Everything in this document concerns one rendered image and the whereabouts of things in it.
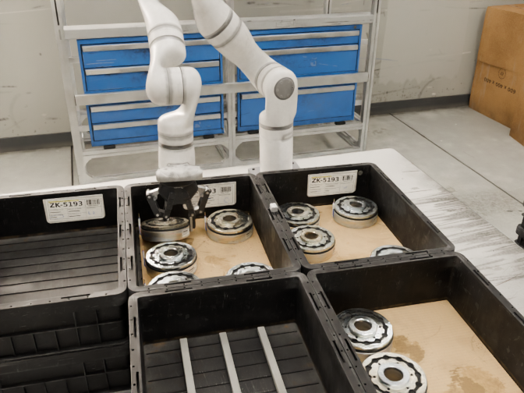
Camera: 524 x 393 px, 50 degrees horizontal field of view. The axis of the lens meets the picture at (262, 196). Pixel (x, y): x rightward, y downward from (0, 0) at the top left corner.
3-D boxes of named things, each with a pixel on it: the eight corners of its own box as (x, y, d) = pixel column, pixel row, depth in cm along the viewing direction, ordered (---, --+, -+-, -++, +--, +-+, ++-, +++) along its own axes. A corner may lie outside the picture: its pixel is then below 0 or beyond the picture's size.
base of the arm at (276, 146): (255, 175, 162) (253, 120, 154) (284, 168, 166) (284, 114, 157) (267, 189, 155) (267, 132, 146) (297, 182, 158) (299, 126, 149)
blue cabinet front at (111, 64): (91, 146, 298) (76, 39, 272) (223, 132, 317) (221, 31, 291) (91, 147, 296) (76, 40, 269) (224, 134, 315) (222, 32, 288)
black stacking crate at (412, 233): (255, 216, 137) (255, 175, 132) (368, 204, 144) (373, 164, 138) (301, 322, 103) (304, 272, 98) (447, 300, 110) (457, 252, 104)
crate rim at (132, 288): (125, 193, 127) (123, 184, 126) (254, 181, 133) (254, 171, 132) (129, 304, 93) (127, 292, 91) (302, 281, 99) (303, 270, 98)
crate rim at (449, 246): (254, 181, 133) (254, 171, 132) (372, 170, 139) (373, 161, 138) (303, 281, 99) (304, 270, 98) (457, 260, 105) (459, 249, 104)
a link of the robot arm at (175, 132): (199, 134, 118) (156, 137, 116) (197, 61, 111) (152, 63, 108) (205, 147, 112) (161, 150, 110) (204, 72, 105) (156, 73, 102)
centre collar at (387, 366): (370, 369, 87) (371, 366, 86) (398, 361, 88) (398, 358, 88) (387, 392, 83) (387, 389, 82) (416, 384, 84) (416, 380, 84)
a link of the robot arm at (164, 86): (147, 113, 108) (139, 55, 114) (192, 110, 111) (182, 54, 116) (147, 91, 102) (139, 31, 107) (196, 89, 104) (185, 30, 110)
